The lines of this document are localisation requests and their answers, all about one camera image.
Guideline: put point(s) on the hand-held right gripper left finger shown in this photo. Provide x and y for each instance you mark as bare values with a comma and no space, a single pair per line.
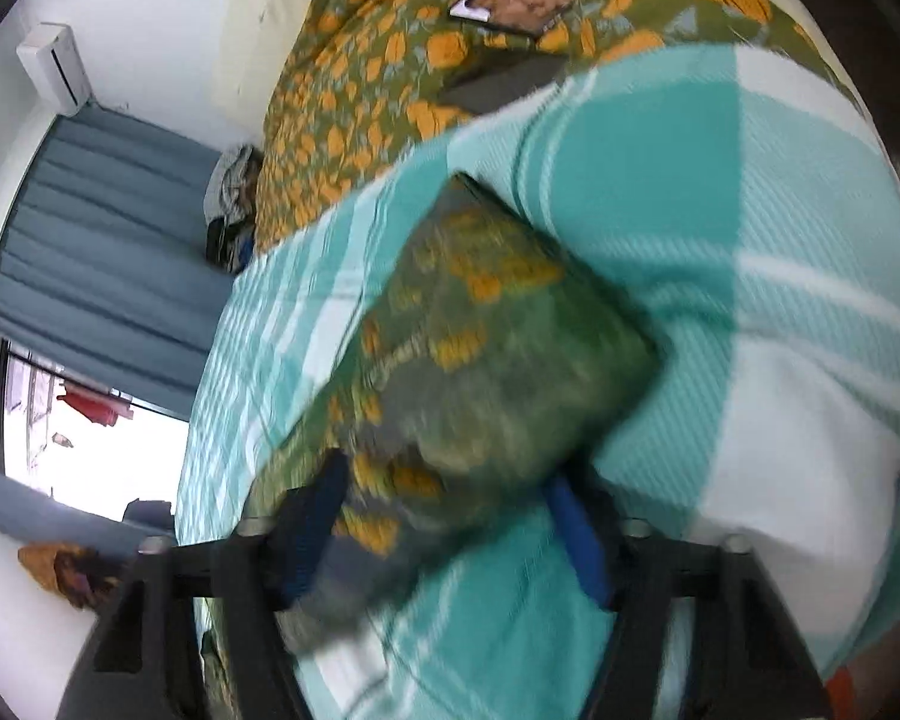
311,540

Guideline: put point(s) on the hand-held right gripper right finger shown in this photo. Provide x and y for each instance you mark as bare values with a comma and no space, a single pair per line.
579,544

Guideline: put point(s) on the green landscape print garment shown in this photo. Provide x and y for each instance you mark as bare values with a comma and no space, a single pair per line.
487,360

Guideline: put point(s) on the pile of clothes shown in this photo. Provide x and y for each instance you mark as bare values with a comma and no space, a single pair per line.
232,210

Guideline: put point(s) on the dark jacket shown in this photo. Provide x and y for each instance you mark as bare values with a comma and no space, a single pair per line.
148,514

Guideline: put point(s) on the pink hanging garment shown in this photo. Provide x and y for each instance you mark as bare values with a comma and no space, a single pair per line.
94,405

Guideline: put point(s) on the blue grey curtain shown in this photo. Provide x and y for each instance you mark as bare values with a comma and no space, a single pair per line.
112,240
37,502

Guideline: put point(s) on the teal white checked blanket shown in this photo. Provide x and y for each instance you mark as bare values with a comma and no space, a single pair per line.
720,202

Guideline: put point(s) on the orange floral green quilt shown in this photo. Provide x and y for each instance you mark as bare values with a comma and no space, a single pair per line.
360,90

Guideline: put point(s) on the cream padded headboard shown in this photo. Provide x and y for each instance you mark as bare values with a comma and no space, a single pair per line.
262,15

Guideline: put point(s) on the white air conditioner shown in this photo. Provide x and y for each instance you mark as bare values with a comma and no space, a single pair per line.
52,64

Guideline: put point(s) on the clothes hanging on wall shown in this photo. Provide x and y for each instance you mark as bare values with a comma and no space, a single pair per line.
67,570

